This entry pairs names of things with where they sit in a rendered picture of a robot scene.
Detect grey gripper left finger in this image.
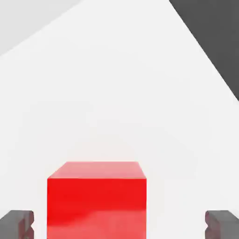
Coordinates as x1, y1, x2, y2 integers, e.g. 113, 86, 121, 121
0, 210, 35, 239

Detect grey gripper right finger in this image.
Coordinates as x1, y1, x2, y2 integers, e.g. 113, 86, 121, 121
204, 210, 239, 239

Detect small red cube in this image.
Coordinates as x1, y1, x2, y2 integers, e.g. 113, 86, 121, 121
47, 161, 148, 239

